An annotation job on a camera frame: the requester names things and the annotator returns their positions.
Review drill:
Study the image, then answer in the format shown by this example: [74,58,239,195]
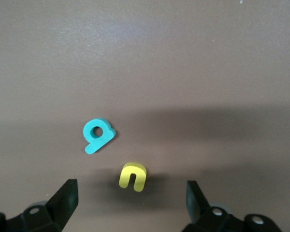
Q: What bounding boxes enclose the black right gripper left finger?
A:
[0,178,79,232]

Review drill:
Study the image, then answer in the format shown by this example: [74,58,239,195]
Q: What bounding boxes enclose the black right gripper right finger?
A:
[181,180,284,232]

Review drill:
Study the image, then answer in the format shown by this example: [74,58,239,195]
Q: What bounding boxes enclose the teal letter b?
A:
[83,117,117,155]

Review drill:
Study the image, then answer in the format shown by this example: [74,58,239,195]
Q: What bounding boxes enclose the yellow letter u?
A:
[118,162,147,193]

